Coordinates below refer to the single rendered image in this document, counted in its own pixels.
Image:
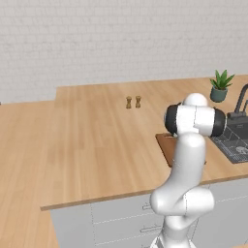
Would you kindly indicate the wooden pepper shaker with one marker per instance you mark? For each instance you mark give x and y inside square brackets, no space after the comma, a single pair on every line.
[138,101]

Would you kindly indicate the grey drawer front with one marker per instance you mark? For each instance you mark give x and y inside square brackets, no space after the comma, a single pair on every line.
[129,231]
[122,208]

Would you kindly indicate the wooden salt shaker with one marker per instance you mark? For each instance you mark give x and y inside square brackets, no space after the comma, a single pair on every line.
[129,102]

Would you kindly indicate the dark grey sink basin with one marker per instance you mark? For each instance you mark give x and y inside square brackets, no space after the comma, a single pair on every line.
[234,142]

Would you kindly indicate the black sink faucet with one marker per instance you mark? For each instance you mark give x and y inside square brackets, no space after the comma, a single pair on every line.
[239,103]

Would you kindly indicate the grey cabinet door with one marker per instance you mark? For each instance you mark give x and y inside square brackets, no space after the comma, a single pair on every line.
[226,216]

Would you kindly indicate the grey cabinet panel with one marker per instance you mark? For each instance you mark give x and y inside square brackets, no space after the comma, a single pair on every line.
[72,227]

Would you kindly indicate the brown wooden cutting board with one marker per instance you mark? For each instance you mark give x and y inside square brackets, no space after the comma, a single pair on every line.
[168,147]

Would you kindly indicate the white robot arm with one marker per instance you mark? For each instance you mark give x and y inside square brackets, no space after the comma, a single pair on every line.
[189,168]

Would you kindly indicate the green plant in teal pot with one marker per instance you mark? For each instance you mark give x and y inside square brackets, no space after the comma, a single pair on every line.
[220,87]

